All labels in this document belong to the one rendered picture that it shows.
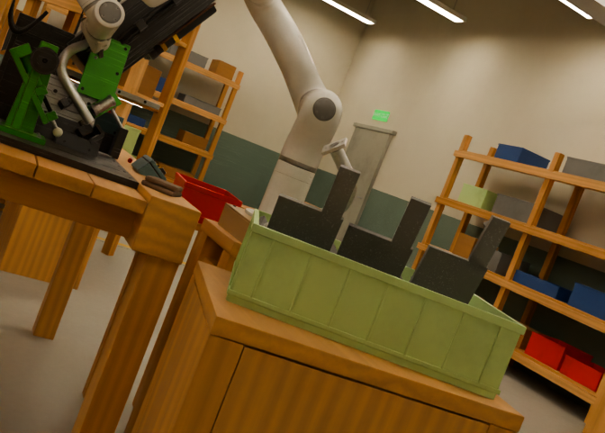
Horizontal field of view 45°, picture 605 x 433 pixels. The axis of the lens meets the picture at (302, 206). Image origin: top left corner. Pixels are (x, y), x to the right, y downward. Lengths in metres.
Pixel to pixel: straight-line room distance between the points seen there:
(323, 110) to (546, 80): 7.22
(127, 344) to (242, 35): 10.46
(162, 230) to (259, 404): 0.65
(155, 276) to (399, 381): 0.75
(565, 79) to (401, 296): 7.54
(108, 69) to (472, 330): 1.47
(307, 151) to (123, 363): 0.78
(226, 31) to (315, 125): 10.08
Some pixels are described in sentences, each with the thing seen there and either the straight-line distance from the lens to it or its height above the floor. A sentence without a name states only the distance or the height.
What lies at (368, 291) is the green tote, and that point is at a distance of 1.53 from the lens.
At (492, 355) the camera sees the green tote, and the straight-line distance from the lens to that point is 1.62.
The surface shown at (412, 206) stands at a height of 1.11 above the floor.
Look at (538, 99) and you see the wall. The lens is 9.12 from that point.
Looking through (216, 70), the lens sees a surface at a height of 2.07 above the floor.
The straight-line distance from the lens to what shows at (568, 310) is 7.02.
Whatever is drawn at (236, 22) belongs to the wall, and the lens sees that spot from 12.19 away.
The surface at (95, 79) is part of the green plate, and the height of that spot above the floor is 1.13.
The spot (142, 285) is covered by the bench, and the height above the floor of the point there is 0.67.
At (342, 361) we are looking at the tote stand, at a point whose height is 0.78.
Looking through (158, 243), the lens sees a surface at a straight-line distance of 1.92.
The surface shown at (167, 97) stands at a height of 1.24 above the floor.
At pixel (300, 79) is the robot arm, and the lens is 2.19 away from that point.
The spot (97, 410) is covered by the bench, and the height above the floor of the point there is 0.32.
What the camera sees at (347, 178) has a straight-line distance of 1.54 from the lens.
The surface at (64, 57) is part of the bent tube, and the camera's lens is 2.42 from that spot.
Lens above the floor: 1.09
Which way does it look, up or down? 2 degrees down
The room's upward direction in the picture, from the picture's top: 21 degrees clockwise
